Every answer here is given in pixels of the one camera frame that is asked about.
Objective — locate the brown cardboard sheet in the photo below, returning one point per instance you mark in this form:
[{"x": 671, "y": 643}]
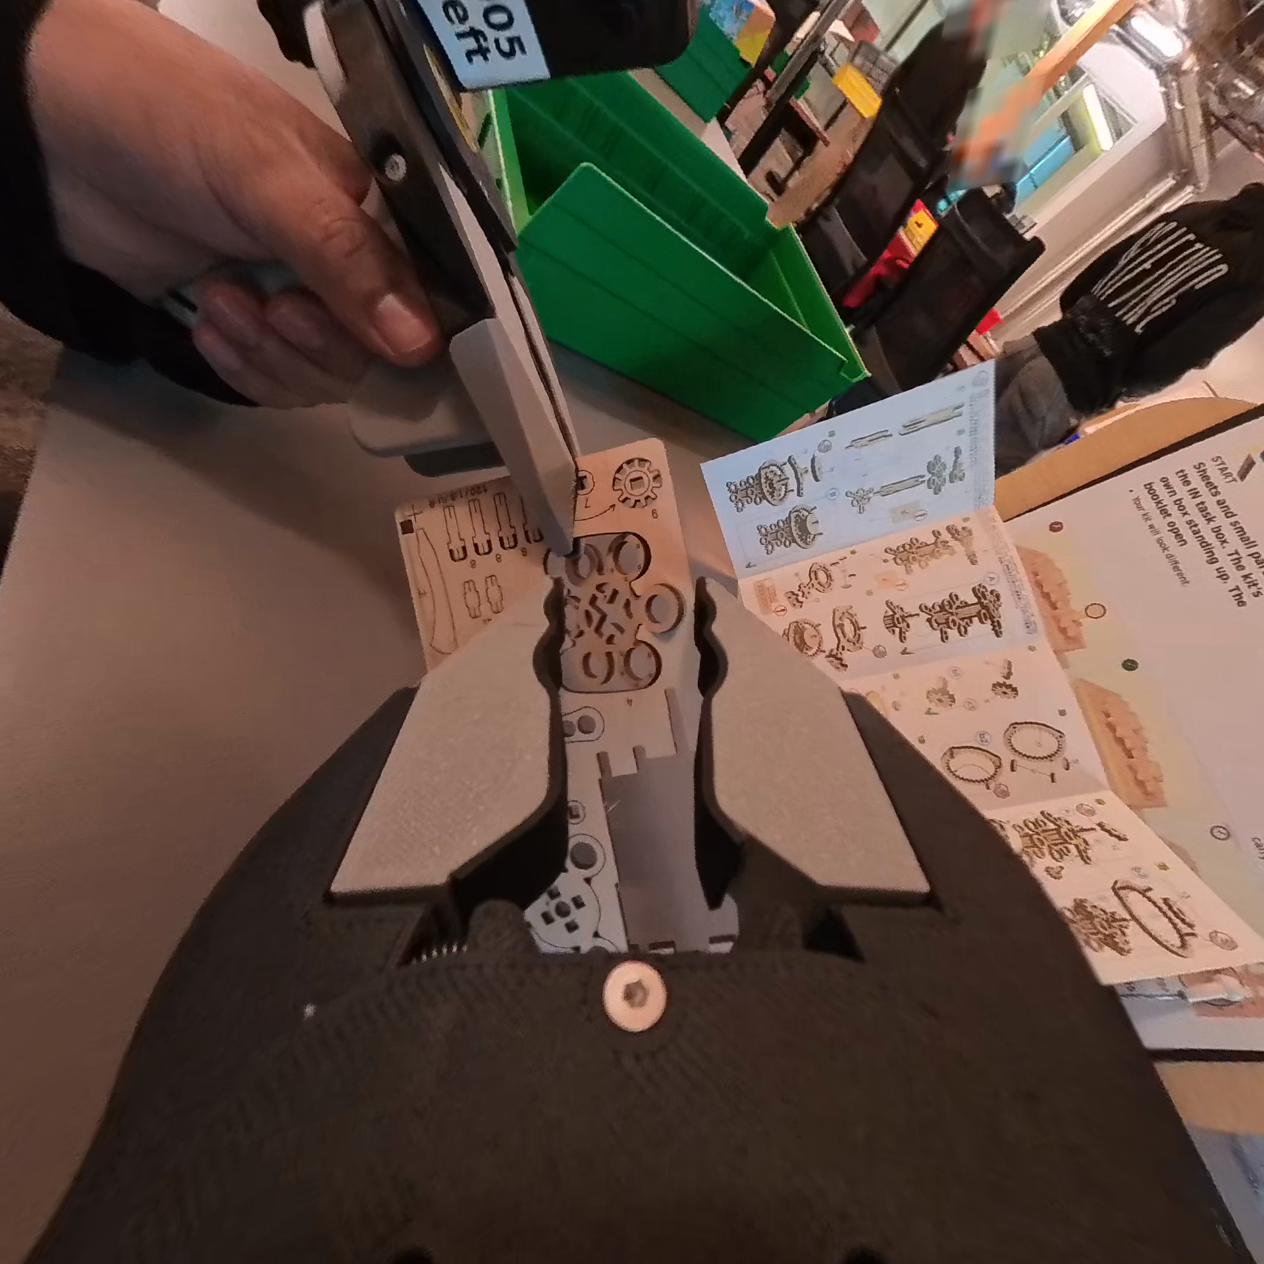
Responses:
[{"x": 1067, "y": 464}]

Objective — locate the folded instruction booklet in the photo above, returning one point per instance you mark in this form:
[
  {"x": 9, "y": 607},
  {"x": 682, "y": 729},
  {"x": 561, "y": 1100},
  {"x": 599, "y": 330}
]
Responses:
[{"x": 888, "y": 632}]

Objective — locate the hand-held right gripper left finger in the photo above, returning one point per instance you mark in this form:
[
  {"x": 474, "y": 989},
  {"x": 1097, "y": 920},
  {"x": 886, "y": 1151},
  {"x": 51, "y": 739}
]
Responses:
[{"x": 454, "y": 780}]

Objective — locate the wooden parts sheet with pegs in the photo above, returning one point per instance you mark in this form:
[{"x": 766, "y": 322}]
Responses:
[{"x": 454, "y": 572}]

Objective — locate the small green plastic bin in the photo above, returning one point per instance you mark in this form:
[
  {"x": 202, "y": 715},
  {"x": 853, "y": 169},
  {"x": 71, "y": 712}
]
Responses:
[{"x": 706, "y": 65}]

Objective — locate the laser-cut wooden parts sheet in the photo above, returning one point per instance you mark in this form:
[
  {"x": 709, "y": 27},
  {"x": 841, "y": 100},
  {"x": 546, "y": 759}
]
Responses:
[{"x": 632, "y": 552}]

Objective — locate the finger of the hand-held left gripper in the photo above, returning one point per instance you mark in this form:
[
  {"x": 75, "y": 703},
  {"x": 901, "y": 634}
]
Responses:
[
  {"x": 524, "y": 435},
  {"x": 540, "y": 370}
]

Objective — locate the black metal shelf rack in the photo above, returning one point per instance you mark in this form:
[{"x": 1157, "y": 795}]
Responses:
[{"x": 790, "y": 89}]

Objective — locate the yellow box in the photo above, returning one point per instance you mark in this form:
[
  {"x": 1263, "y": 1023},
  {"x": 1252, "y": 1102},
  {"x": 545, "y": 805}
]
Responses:
[{"x": 856, "y": 91}]

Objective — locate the black bag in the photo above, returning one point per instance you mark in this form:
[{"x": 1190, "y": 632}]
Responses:
[{"x": 938, "y": 286}]

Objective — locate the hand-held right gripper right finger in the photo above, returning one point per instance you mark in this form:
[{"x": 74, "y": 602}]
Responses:
[{"x": 810, "y": 780}]

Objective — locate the person's left hand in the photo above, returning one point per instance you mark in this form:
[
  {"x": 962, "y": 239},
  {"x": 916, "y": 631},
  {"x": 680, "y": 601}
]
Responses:
[{"x": 197, "y": 167}]

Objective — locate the white task instruction card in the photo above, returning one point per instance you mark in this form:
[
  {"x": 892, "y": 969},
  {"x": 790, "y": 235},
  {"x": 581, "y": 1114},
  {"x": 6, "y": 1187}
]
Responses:
[{"x": 1165, "y": 613}]

